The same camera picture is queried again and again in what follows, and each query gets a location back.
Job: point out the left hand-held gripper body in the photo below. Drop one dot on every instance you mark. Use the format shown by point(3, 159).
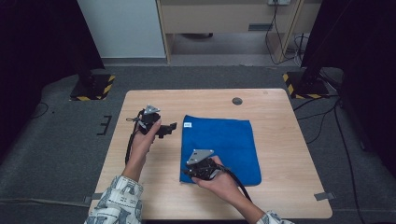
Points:
point(149, 119)

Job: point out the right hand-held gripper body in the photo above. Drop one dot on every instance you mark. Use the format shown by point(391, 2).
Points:
point(202, 168)

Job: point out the blue towel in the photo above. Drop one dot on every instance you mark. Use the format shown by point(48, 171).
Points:
point(224, 140)

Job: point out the person's right hand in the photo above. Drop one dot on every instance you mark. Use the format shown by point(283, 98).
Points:
point(222, 183)

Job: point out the person's left hand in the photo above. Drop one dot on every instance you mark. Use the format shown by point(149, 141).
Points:
point(141, 149)

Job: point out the black stand base hazard stripes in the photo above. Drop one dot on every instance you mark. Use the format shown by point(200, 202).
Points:
point(93, 87)
point(306, 85)

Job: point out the grey round table grommet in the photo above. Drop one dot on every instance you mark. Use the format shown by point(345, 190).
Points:
point(237, 101)

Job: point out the white panel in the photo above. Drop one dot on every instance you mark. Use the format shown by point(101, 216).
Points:
point(124, 28)

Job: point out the grey tape strip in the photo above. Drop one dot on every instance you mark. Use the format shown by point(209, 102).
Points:
point(324, 196)
point(93, 197)

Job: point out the light wooden desk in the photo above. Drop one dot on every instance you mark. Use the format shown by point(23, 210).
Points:
point(218, 17)

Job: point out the dark curtain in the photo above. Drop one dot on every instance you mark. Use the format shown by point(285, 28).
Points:
point(364, 46)
point(40, 56)

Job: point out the white power strip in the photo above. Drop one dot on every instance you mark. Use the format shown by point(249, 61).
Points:
point(279, 2)

